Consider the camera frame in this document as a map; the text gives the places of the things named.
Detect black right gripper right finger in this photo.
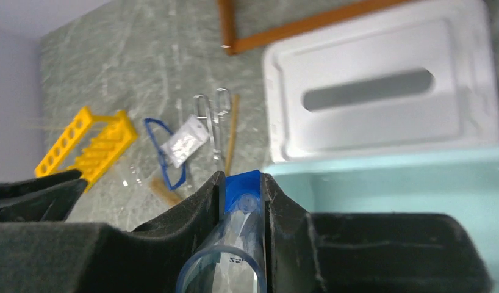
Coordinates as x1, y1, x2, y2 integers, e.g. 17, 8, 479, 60
260, 174, 492, 292

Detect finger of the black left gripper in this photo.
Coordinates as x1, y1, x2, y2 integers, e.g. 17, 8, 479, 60
0, 170, 88, 222

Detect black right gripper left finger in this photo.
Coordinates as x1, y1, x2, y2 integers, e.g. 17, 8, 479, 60
0, 172, 226, 292

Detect blue base graduated cylinder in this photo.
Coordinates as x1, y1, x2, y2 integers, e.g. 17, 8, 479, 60
176, 170, 267, 292

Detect blue safety glasses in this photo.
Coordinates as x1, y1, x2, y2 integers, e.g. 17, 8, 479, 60
143, 118, 187, 191

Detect metal crucible tongs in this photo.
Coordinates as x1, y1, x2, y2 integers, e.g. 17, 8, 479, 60
193, 87, 231, 163

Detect yellow test tube rack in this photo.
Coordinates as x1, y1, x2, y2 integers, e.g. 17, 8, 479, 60
34, 106, 138, 193

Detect tan bristle tube brush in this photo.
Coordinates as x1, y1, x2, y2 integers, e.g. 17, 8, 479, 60
149, 178, 182, 208

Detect white plastic zip bag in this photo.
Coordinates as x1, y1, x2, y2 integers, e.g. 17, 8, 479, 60
161, 115, 209, 168

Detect tan rubber tubing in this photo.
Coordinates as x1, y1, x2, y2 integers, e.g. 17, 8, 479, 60
225, 94, 240, 176

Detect light teal plastic bin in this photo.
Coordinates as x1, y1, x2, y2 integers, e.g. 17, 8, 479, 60
265, 146, 499, 292

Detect white plastic bin lid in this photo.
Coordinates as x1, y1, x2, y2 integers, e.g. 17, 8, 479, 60
262, 1, 499, 163

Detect orange wooden shelf rack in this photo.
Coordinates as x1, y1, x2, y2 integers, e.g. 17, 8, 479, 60
217, 0, 407, 56

